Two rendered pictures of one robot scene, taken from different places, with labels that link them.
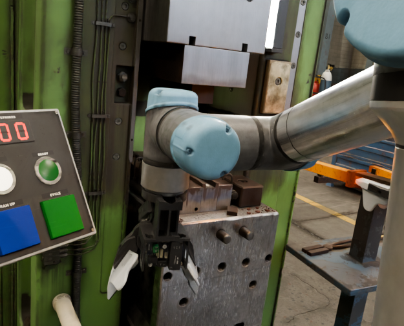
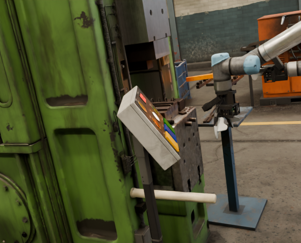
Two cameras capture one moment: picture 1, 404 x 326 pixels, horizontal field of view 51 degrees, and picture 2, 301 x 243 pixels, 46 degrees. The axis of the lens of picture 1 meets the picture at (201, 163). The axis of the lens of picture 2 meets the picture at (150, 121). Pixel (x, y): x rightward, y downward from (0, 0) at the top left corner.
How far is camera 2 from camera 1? 1.20 m
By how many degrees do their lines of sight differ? 30
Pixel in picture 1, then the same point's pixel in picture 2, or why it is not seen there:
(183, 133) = (250, 61)
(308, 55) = not seen: hidden behind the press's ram
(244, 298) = (196, 152)
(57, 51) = (104, 62)
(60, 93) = (109, 83)
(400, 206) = not seen: outside the picture
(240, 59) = (166, 41)
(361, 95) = (293, 35)
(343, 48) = not seen: hidden behind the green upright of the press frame
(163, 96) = (224, 56)
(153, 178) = (226, 85)
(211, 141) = (257, 61)
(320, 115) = (280, 44)
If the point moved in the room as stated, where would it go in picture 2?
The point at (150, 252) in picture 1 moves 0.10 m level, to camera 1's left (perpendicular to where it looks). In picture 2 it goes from (230, 112) to (213, 118)
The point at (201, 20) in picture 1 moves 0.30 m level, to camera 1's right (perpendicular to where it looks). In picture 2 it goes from (154, 28) to (198, 20)
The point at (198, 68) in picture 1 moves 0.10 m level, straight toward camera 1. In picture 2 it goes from (158, 50) to (170, 49)
